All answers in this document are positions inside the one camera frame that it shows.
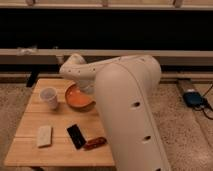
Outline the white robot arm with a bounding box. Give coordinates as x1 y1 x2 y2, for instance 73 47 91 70
59 54 171 171

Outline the orange bowl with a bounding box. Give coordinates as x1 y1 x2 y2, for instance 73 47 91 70
65 84 95 109

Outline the white paper cup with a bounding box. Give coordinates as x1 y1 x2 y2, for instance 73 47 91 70
39 87 58 110

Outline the black smartphone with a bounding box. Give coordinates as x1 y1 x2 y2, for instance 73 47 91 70
67 124 86 149

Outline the reddish brown oblong object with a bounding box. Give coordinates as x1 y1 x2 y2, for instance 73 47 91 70
83 137 107 150

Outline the beige sponge block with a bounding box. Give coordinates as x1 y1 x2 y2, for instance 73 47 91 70
37 125 52 148

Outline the dark blue box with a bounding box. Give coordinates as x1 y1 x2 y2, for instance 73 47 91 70
183 90 203 107

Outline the long wall rail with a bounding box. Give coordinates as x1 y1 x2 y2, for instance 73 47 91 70
0 48 213 66

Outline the black cable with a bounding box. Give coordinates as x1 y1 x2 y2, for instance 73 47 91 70
196 83 213 120

